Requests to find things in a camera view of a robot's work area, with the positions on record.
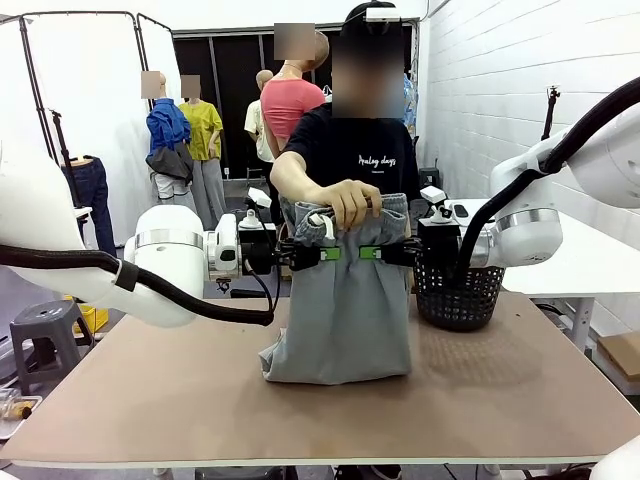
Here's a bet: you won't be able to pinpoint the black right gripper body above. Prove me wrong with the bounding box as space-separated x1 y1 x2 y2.
417 219 462 274

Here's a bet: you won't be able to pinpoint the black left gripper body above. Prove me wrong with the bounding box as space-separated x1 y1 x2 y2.
238 227 281 276

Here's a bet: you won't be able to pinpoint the grey training pants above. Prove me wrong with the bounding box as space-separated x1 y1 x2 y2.
257 193 414 387

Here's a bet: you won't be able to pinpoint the person's right forearm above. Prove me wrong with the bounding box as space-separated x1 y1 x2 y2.
269 148 347 212

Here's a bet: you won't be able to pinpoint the person's right hand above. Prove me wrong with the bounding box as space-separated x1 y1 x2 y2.
318 179 385 232

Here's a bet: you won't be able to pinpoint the black mesh basket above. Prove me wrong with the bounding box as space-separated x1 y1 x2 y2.
412 259 506 332

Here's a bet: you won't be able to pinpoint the mannequin in yellow shirt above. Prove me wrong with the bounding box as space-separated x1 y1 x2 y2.
178 73 228 234

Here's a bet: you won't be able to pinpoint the mannequin in patterned shirt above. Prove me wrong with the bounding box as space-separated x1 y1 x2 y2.
402 72 420 139

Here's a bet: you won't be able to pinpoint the mannequin in pink top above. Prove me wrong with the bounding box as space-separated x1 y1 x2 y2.
259 29 330 157

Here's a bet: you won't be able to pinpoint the mannequin in blue shirt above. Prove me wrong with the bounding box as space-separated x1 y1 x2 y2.
144 72 198 211

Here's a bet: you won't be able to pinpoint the yellow plastic crate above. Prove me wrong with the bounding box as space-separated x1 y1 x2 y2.
64 294 110 334

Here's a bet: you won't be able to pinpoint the mannequin legs in dark jeans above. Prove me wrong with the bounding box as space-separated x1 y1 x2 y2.
59 154 119 259

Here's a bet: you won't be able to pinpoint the brown cardboard box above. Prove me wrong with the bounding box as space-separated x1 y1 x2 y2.
597 332 640 396

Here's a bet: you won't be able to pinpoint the grey plastic stool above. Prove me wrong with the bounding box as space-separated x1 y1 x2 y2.
9 299 95 396

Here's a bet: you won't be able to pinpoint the black light stand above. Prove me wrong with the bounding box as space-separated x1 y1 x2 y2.
47 108 87 212

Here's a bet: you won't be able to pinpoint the narrow white backdrop panel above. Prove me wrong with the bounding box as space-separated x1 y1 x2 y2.
135 12 176 116

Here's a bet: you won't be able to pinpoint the black cap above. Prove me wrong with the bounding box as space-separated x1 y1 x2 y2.
344 2 404 37

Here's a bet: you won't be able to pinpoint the large white backdrop panel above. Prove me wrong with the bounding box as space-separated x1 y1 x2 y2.
0 13 151 251

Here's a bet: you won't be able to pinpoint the clear tray with snacks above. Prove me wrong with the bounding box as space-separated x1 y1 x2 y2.
0 394 44 441

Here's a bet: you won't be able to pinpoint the black right arm cable sleeve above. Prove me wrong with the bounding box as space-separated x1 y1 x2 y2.
456 74 640 282

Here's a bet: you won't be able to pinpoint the black arm cable sleeve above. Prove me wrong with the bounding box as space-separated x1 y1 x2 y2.
0 243 276 328
456 74 640 282

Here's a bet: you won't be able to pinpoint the black left arm cable sleeve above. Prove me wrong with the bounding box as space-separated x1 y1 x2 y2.
0 243 276 328

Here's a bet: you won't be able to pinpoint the black camera tripod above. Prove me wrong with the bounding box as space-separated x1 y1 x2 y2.
539 85 563 143

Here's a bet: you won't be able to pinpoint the white head-mounted camera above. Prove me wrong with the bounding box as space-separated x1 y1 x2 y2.
364 7 402 24

